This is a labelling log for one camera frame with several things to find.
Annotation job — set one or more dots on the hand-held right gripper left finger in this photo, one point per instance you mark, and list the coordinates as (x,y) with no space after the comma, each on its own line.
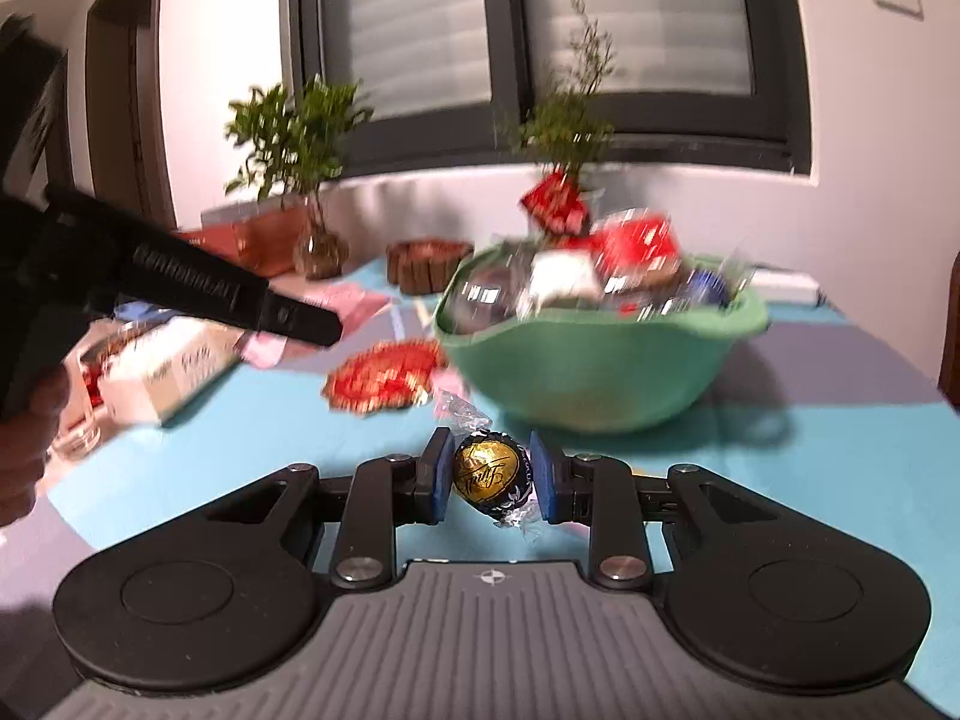
(442,476)

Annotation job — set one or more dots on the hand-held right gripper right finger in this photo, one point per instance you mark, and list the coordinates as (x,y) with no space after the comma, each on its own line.
(541,476)

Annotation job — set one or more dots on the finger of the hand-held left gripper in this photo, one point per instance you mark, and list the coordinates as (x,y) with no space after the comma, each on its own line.
(307,324)

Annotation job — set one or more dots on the black gold chocolate ball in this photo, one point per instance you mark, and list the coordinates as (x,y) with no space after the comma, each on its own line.
(487,472)

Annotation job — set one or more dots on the pink snack packet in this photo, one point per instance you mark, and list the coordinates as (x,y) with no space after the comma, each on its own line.
(364,305)

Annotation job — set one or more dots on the green plastic bowl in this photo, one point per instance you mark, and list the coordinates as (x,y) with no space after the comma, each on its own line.
(600,382)

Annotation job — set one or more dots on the white red print snack packet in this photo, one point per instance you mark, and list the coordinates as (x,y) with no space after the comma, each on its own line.
(566,277)

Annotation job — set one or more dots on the red and white snack bag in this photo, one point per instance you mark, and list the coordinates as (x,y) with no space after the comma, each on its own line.
(637,244)

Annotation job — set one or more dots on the small red snack packet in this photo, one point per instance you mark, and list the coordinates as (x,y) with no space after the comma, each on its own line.
(555,202)

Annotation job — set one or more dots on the person's left hand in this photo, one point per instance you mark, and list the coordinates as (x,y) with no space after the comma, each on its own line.
(26,450)

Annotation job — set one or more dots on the brown box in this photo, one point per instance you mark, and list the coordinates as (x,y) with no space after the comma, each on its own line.
(274,240)

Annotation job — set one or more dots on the red round paper coaster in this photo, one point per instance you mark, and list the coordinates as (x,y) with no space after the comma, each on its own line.
(382,375)

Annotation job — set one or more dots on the red box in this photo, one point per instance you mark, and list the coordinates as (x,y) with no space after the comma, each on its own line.
(206,240)

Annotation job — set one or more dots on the wooden tray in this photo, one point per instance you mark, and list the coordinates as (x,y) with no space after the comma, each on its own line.
(427,266)

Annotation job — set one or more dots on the grey box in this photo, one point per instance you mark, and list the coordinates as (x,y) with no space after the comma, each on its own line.
(225,211)

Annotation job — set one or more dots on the white tissue pack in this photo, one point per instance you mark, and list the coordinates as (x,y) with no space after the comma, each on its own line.
(165,375)

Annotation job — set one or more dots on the dark wooden door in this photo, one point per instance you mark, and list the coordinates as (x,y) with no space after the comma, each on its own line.
(120,90)

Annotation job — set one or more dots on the leafy plant in glass vase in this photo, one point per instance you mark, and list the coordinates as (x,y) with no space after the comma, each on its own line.
(300,142)

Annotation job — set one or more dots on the patterned glass cup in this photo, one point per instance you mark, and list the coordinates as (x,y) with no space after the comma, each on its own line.
(75,435)

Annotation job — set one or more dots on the white power strip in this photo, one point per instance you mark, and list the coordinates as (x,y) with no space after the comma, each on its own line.
(784,285)

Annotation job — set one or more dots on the small plant in white pot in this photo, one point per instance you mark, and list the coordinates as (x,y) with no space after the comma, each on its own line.
(570,120)

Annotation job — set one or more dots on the dark wooden chair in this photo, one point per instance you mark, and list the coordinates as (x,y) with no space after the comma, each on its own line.
(951,330)

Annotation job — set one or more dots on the dark window frame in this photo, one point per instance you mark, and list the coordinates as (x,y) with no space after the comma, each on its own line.
(502,37)

